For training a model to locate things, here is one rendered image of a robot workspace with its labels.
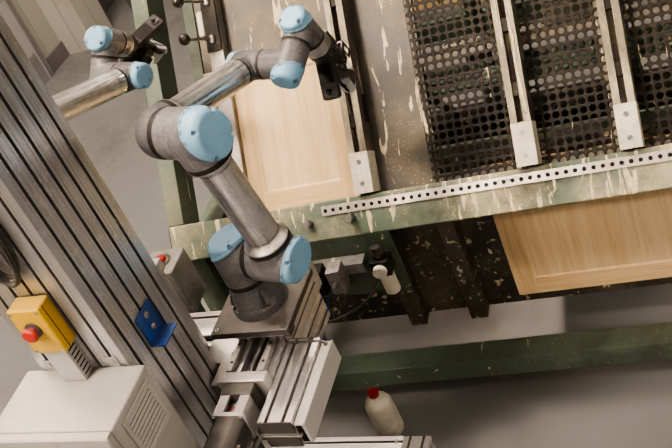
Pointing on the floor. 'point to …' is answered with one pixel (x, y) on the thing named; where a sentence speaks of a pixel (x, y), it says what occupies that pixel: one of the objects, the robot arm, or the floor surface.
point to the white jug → (383, 413)
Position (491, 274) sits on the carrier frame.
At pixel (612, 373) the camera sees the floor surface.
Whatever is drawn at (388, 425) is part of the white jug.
